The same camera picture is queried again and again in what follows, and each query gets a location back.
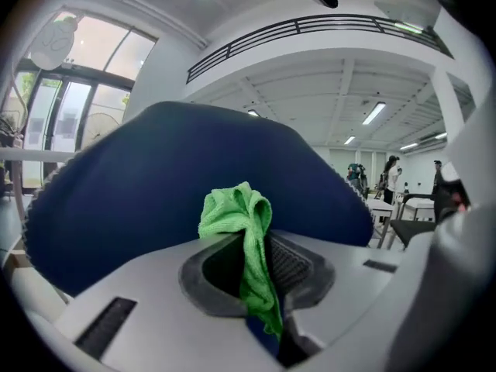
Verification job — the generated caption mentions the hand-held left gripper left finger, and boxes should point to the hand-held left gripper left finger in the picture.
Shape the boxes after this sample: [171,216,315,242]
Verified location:
[53,232,287,372]

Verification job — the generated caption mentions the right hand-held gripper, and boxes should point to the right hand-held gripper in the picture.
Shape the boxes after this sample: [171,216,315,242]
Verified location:
[441,160,474,217]

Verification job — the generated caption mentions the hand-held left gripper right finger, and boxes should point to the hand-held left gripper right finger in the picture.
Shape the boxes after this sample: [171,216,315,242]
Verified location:
[266,229,408,368]

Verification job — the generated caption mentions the blue fabric chair back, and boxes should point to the blue fabric chair back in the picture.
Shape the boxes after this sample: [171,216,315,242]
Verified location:
[22,101,375,298]

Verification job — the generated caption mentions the green microfibre cloth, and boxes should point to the green microfibre cloth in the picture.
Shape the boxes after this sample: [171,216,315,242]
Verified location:
[198,181,284,341]

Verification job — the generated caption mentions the black mesh chair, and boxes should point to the black mesh chair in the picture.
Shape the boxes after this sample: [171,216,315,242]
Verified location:
[389,219,439,250]

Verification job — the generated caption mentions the white table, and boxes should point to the white table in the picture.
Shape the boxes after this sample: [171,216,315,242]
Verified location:
[0,146,77,224]
[366,198,396,250]
[402,192,437,222]

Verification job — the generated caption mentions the cardboard box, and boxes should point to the cardboard box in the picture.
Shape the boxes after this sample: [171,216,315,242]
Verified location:
[7,246,34,270]

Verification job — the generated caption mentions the black balcony railing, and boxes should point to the black balcony railing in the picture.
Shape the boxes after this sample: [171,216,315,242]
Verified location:
[186,13,454,84]

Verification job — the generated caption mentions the potted plant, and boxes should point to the potted plant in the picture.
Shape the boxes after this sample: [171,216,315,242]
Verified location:
[0,111,25,149]

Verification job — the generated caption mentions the large glass entrance doors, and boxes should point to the large glass entrance doors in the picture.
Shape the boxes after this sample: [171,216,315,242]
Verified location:
[7,10,158,189]

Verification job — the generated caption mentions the white round hanging sign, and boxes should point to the white round hanging sign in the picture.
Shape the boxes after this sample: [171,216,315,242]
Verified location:
[29,16,75,71]

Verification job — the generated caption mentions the pedestal fan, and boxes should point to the pedestal fan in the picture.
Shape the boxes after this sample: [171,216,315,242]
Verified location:
[80,112,122,150]

